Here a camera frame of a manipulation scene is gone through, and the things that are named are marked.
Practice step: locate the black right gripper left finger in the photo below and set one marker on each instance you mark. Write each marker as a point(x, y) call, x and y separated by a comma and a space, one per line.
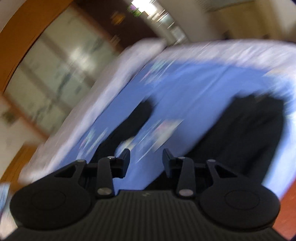
point(114, 167)

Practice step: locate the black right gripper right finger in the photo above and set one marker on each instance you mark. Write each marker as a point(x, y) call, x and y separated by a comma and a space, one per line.
point(182, 167)

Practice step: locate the black pants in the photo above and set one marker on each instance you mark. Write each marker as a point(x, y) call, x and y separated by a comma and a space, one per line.
point(244, 138)

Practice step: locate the blue patterned bed sheet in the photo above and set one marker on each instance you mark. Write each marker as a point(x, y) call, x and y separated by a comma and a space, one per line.
point(188, 98)

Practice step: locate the frosted glass wardrobe doors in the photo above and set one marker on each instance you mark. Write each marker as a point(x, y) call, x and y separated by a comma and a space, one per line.
point(59, 70)

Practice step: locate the dark brown wooden door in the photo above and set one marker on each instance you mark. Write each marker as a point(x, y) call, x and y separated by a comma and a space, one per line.
point(115, 18)

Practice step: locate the white quilted comforter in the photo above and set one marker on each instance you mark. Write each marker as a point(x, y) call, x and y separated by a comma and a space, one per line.
point(278, 57)

